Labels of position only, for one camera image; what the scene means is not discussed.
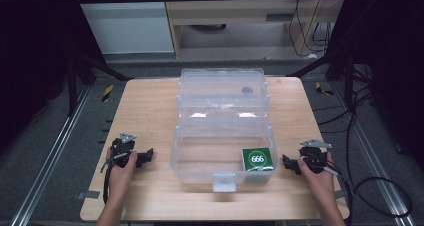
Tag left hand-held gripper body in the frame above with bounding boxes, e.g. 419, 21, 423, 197
100, 131, 138, 174

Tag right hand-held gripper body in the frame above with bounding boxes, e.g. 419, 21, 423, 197
298, 138, 342, 178

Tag green square box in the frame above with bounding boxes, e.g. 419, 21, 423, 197
241, 147, 276, 173

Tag clear plastic storage box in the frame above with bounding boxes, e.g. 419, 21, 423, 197
168, 67, 280, 194

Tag person's left hand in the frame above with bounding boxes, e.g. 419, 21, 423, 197
107, 148, 139, 201

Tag person's right hand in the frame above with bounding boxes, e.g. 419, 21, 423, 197
297, 151, 337, 202

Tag yellow black striped tape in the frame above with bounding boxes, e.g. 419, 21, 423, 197
101, 83, 115, 103
314, 81, 335, 97

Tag black curtain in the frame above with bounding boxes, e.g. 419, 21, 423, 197
0, 0, 113, 155
326, 0, 424, 172

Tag white cabinet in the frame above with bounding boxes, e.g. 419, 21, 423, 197
71, 0, 176, 56

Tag light wooden desk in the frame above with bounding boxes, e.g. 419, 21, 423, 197
161, 0, 349, 59

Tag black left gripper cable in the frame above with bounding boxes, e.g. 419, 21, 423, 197
102, 159, 114, 205

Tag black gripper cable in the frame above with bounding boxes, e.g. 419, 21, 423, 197
102, 159, 114, 205
328, 162, 413, 226

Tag black floor cables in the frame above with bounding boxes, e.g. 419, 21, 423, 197
312, 65, 378, 135

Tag aluminium floor rail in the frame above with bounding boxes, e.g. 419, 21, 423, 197
9, 85, 92, 226
332, 81, 417, 226

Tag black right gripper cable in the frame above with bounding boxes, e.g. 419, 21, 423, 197
328, 162, 413, 226

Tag black diagonal frame strut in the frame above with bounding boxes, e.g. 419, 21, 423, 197
67, 50, 134, 118
286, 47, 355, 79

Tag black hanging desk cables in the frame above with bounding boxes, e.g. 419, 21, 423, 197
287, 0, 336, 59

